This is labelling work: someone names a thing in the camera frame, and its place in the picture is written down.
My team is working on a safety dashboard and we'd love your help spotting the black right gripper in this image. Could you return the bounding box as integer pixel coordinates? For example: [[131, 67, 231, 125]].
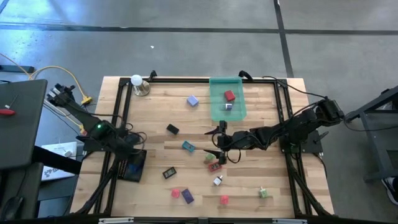
[[202, 120, 233, 165]]

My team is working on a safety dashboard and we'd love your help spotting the red digital clock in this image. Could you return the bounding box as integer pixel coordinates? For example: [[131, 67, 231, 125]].
[[207, 161, 223, 173]]

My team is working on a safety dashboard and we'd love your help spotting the teal digital clock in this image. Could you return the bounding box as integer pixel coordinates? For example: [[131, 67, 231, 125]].
[[182, 140, 197, 153]]

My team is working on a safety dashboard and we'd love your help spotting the black power bank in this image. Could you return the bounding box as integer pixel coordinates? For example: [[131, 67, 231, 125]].
[[166, 123, 180, 136]]

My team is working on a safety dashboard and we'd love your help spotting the light blue wall charger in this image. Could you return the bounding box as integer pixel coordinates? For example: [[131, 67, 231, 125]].
[[186, 95, 200, 108]]

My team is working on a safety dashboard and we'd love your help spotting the black digital clock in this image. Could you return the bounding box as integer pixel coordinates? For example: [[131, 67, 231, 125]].
[[162, 166, 177, 180]]

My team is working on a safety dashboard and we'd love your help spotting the black storage bin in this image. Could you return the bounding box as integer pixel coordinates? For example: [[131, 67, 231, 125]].
[[117, 148, 147, 183]]

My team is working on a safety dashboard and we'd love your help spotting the teal translucent plastic bin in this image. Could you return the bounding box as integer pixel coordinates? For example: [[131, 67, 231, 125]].
[[208, 76, 248, 123]]

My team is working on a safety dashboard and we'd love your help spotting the light bulb on brass base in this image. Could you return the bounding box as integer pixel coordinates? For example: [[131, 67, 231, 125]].
[[130, 74, 151, 97]]

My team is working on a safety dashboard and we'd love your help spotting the dark blue power bank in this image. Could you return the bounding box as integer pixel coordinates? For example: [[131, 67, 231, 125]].
[[181, 188, 195, 205]]

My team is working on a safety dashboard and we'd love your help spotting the white paper sheet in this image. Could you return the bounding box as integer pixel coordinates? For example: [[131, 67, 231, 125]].
[[40, 141, 78, 182]]

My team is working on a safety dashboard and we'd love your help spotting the silver aluminium extrusion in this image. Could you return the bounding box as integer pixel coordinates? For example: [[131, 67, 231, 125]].
[[272, 218, 308, 224], [98, 217, 134, 224]]

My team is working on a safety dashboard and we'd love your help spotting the black side desk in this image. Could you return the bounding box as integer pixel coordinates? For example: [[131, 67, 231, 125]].
[[0, 79, 49, 170]]

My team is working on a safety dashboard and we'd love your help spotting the black computer mouse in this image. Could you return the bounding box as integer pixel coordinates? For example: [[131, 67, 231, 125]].
[[1, 195, 24, 221]]

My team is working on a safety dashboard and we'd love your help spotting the black floor bar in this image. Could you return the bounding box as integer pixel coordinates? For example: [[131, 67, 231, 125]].
[[0, 64, 35, 74]]

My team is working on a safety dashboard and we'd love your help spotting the black metal stand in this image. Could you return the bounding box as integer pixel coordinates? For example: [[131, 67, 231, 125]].
[[343, 85, 398, 183]]

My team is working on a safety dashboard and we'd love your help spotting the person's shoe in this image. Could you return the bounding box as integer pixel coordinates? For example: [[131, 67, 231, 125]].
[[381, 176, 398, 206]]

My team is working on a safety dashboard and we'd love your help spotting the black aluminium table frame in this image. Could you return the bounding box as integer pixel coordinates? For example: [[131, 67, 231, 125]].
[[70, 76, 335, 218]]

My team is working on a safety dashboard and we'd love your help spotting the yellow cable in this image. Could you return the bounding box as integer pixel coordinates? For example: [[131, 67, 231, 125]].
[[0, 52, 94, 134]]

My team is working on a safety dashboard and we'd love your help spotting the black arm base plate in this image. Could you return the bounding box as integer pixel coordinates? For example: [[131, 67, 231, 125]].
[[279, 129, 324, 155]]

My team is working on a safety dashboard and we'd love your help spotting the red-handled screwdriver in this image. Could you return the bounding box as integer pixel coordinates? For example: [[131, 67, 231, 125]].
[[0, 93, 19, 117]]

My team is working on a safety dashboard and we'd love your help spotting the black floor cable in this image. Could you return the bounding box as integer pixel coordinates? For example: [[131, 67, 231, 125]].
[[341, 119, 398, 133]]

